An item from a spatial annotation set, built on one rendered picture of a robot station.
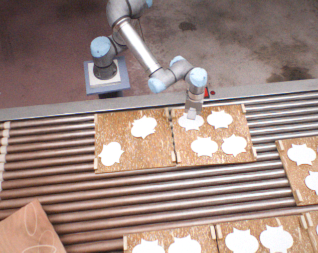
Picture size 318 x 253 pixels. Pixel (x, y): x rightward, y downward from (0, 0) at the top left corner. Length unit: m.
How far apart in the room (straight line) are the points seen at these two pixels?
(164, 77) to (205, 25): 2.32
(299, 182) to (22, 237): 1.29
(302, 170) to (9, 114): 1.60
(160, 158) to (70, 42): 2.23
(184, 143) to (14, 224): 0.87
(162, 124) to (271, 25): 2.40
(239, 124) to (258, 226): 0.54
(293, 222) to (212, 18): 2.65
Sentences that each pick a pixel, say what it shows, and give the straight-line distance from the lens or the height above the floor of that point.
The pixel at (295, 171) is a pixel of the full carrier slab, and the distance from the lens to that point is 1.70.
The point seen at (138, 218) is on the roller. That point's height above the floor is 0.92.
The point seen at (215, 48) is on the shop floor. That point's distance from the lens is 3.39.
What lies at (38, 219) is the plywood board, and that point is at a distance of 1.47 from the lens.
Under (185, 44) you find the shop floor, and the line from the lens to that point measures 3.40.
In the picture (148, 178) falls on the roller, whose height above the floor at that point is 0.92.
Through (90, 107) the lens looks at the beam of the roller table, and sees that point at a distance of 1.81.
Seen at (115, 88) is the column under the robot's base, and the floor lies 0.87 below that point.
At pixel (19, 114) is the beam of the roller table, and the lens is 1.91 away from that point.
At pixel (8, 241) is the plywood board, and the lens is 1.50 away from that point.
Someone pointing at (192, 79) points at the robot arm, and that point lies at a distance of 1.36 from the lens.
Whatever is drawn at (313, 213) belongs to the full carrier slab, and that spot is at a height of 0.94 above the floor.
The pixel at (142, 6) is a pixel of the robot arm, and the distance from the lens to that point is 1.52.
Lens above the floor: 2.38
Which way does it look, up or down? 60 degrees down
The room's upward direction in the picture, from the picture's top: straight up
